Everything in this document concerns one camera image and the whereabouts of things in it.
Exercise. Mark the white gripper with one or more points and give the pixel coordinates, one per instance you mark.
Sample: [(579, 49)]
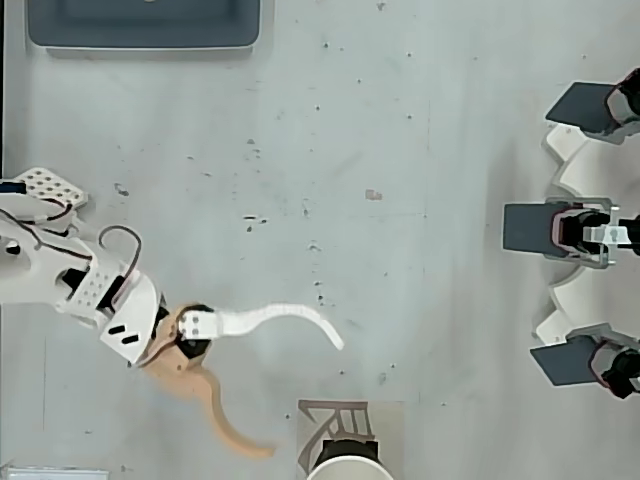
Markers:
[(176, 361)]

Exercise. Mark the black paper cup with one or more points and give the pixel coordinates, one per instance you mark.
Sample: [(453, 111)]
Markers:
[(350, 465)]

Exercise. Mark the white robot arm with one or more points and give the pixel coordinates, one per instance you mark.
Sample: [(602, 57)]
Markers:
[(45, 265)]

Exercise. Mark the printed paper mat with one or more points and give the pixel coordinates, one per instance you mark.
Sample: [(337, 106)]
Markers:
[(390, 425)]

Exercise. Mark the white paper sheet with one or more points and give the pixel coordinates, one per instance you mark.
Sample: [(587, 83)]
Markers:
[(50, 475)]

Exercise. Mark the grey plastic tray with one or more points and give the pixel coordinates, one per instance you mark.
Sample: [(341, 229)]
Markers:
[(145, 25)]

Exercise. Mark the pump unit with grey plate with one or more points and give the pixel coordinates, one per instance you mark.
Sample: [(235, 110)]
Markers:
[(580, 105), (565, 365), (525, 230)]

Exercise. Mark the white carousel machine base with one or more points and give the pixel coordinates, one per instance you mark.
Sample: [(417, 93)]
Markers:
[(590, 170)]

